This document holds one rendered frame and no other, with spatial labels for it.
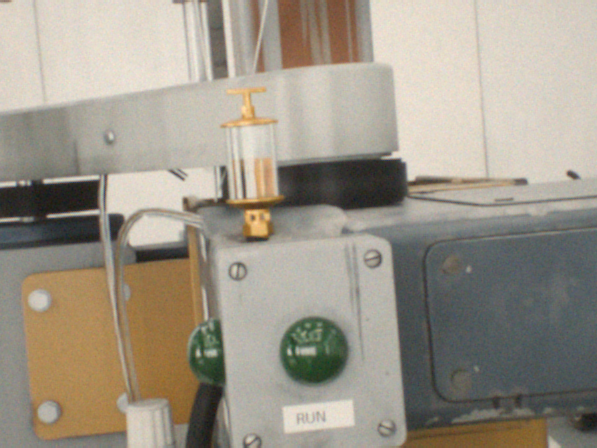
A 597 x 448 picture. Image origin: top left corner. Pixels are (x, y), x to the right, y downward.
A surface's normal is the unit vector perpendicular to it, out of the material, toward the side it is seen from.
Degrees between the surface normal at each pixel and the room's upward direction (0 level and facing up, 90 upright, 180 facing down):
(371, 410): 90
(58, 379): 90
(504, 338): 90
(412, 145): 90
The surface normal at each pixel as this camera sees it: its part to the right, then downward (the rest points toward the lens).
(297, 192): -0.48, 0.08
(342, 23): 0.11, 0.04
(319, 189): -0.15, 0.07
